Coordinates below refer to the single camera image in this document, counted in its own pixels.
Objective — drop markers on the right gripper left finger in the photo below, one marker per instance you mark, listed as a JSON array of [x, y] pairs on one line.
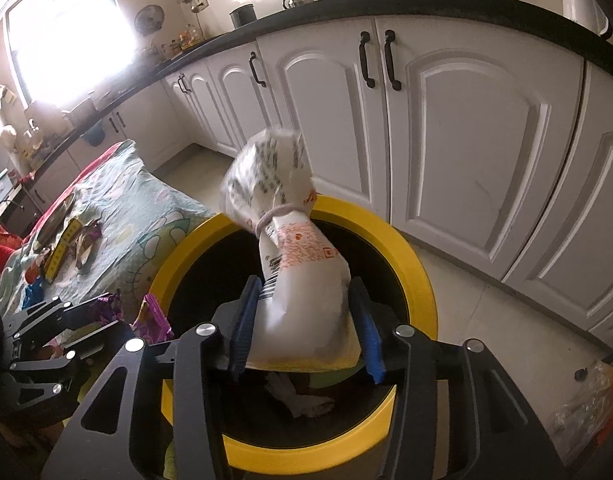
[[151, 396]]

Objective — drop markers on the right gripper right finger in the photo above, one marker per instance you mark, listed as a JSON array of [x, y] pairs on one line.
[[493, 432]]

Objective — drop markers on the blue glove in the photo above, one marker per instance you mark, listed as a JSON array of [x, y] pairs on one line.
[[33, 294]]

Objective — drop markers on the purple snack wrapper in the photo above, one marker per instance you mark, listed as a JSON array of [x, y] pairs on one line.
[[150, 323]]

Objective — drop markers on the white plastic bag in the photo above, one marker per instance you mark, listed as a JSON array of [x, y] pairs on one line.
[[269, 192]]

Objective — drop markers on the brown chocolate wrapper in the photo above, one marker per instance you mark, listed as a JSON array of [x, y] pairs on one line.
[[85, 242]]

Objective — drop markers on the yellow red snack wrapper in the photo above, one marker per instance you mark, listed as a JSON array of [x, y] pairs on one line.
[[56, 258]]

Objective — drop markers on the yellow rimmed trash bin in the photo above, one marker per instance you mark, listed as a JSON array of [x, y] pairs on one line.
[[397, 268]]

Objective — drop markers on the hello kitty blanket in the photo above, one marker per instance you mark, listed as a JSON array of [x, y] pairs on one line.
[[141, 219]]

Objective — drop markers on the metal plate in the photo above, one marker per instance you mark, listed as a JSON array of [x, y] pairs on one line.
[[51, 224]]

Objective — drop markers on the blue hanging bin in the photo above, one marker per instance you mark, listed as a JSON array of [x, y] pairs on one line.
[[95, 136]]

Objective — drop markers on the dark metal cup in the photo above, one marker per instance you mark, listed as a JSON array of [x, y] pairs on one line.
[[243, 15]]

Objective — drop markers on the black countertop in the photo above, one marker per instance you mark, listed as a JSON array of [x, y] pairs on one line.
[[514, 14]]

